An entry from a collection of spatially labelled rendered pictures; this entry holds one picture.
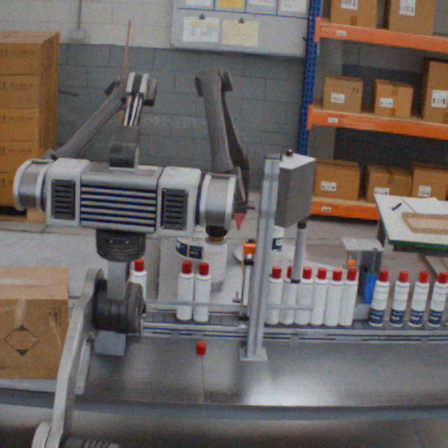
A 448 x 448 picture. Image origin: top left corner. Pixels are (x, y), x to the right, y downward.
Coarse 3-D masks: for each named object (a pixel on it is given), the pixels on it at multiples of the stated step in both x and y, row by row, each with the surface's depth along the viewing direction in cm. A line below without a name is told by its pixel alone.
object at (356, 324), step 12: (156, 312) 275; (168, 312) 276; (192, 324) 269; (204, 324) 270; (216, 324) 270; (228, 324) 271; (264, 324) 273; (276, 324) 273; (360, 324) 277; (384, 324) 278; (408, 324) 278; (444, 324) 280
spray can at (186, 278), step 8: (184, 264) 265; (184, 272) 266; (184, 280) 266; (192, 280) 267; (184, 288) 267; (192, 288) 268; (184, 296) 268; (192, 296) 269; (184, 312) 270; (184, 320) 271
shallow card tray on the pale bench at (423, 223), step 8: (408, 216) 418; (416, 216) 418; (424, 216) 418; (432, 216) 419; (440, 216) 419; (408, 224) 404; (416, 224) 409; (424, 224) 410; (432, 224) 411; (440, 224) 412; (416, 232) 397; (424, 232) 396; (432, 232) 397; (440, 232) 397
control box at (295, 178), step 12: (300, 156) 252; (288, 168) 238; (300, 168) 243; (312, 168) 250; (288, 180) 239; (300, 180) 245; (312, 180) 253; (288, 192) 240; (300, 192) 247; (276, 204) 244; (288, 204) 242; (300, 204) 249; (276, 216) 245; (288, 216) 243; (300, 216) 251
